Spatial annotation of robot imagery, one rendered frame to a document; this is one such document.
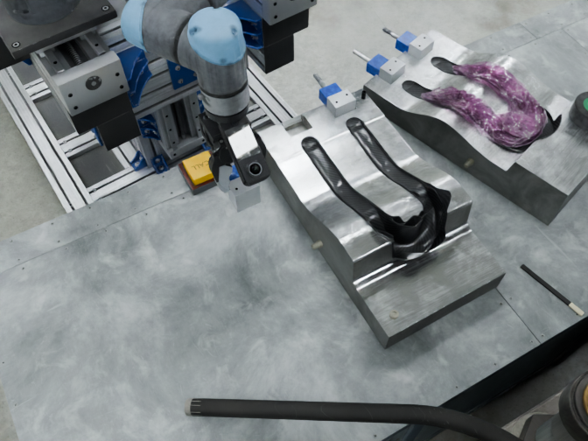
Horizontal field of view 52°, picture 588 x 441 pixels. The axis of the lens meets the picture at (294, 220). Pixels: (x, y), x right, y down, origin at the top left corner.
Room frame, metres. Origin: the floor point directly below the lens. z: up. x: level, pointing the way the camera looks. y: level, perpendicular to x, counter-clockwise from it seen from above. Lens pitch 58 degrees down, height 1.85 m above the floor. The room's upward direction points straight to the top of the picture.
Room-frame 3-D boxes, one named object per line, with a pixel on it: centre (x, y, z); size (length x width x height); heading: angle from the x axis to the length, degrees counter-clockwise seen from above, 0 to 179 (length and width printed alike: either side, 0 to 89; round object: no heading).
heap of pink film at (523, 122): (0.91, -0.42, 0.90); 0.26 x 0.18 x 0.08; 46
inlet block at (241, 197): (0.68, 0.12, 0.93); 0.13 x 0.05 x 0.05; 29
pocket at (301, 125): (0.84, -0.01, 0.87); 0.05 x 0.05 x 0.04; 29
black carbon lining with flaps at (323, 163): (0.68, -0.16, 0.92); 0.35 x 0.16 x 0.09; 29
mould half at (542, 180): (0.91, -0.43, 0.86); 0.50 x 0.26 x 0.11; 46
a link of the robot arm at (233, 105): (0.67, 0.11, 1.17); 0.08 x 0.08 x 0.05
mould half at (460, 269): (0.67, -0.16, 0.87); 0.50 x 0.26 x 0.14; 29
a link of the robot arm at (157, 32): (0.73, 0.18, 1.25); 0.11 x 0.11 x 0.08; 60
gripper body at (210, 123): (0.67, 0.11, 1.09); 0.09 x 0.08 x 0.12; 29
